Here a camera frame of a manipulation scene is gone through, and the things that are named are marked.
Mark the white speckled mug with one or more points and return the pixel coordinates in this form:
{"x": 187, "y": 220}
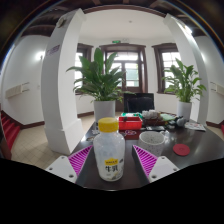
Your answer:
{"x": 151, "y": 141}

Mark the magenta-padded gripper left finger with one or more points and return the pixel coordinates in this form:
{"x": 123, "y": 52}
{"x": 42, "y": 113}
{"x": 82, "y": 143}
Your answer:
{"x": 79, "y": 159}

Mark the dark wooden glazed door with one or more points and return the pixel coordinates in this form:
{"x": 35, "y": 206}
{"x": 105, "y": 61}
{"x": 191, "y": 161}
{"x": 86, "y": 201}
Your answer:
{"x": 141, "y": 66}

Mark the green exit sign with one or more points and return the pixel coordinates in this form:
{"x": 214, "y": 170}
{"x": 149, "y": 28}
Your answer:
{"x": 116, "y": 42}

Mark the wide dark-framed window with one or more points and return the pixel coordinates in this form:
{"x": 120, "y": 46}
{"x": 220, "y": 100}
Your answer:
{"x": 159, "y": 66}

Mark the green box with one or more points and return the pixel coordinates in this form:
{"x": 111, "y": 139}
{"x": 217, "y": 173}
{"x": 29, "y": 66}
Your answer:
{"x": 131, "y": 114}

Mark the yellow-capped clear drink bottle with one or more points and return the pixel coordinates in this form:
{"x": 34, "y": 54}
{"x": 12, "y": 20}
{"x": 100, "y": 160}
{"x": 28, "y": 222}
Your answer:
{"x": 109, "y": 150}

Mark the tall leafy plant, white pot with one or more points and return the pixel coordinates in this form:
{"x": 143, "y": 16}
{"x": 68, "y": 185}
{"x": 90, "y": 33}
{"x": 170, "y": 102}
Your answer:
{"x": 103, "y": 83}

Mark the narrow dark-framed window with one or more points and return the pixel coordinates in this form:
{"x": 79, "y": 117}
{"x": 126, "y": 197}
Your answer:
{"x": 87, "y": 51}

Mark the bushy leafy plant, white pot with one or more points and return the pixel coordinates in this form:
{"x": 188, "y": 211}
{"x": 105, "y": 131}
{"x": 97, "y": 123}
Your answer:
{"x": 184, "y": 86}

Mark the black flat box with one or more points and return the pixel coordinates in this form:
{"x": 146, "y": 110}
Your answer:
{"x": 154, "y": 128}

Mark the flat round red coaster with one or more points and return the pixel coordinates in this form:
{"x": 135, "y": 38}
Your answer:
{"x": 181, "y": 150}

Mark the black chair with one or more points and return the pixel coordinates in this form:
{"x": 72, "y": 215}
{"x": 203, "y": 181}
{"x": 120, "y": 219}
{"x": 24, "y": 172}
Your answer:
{"x": 138, "y": 102}

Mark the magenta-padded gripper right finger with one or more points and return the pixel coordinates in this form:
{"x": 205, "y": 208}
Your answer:
{"x": 146, "y": 159}

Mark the red carpeted stairs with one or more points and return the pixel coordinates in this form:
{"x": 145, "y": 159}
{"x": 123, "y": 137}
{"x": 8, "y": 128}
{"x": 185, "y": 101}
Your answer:
{"x": 9, "y": 130}

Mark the tray of small cups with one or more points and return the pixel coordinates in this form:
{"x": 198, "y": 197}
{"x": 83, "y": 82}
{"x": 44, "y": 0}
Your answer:
{"x": 151, "y": 116}

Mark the red plastic box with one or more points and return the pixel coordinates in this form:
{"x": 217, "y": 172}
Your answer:
{"x": 130, "y": 124}

